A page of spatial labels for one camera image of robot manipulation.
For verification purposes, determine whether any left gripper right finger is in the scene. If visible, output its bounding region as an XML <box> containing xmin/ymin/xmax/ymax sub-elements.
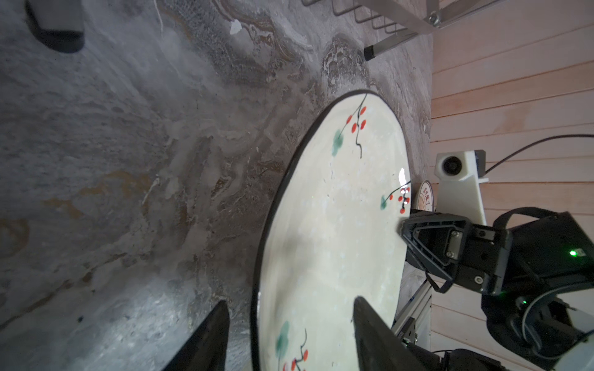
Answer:
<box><xmin>353</xmin><ymin>296</ymin><xmax>426</xmax><ymax>370</ymax></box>

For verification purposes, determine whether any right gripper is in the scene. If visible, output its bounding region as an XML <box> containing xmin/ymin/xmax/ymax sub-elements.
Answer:
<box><xmin>399</xmin><ymin>211</ymin><xmax>512</xmax><ymax>295</ymax></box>

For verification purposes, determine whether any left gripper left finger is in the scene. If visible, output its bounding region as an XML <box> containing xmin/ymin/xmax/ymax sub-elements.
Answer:
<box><xmin>163</xmin><ymin>301</ymin><xmax>230</xmax><ymax>371</ymax></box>

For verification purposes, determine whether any cream floral plate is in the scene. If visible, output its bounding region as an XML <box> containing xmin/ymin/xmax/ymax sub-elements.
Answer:
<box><xmin>251</xmin><ymin>90</ymin><xmax>412</xmax><ymax>370</ymax></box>

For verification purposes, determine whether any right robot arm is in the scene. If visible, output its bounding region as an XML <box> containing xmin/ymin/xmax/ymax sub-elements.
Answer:
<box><xmin>400</xmin><ymin>207</ymin><xmax>593</xmax><ymax>370</ymax></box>

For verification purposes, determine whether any steel two-tier dish rack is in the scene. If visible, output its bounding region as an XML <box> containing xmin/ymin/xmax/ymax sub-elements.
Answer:
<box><xmin>301</xmin><ymin>0</ymin><xmax>507</xmax><ymax>62</ymax></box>

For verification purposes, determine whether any right orange sunburst plate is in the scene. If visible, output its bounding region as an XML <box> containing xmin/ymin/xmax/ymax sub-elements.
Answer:
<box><xmin>412</xmin><ymin>180</ymin><xmax>435</xmax><ymax>212</ymax></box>

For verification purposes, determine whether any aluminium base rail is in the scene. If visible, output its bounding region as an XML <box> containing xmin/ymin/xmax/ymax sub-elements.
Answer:
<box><xmin>391</xmin><ymin>281</ymin><xmax>433</xmax><ymax>350</ymax></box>

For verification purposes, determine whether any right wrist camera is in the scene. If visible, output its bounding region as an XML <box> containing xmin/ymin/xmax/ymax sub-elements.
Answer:
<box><xmin>434</xmin><ymin>150</ymin><xmax>488</xmax><ymax>226</ymax></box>

